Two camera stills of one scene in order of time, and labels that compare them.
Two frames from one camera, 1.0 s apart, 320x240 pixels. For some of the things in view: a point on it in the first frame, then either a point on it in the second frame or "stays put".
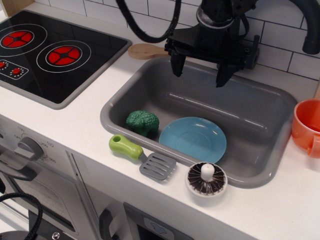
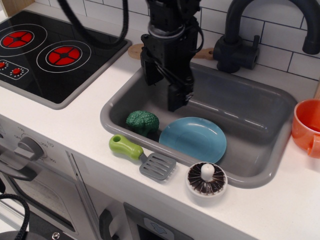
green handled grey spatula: x=157 y=166 stays put
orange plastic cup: x=305 y=126 stays put
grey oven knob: x=30 y=149 stays put
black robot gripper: x=219 y=45 → x=172 y=46
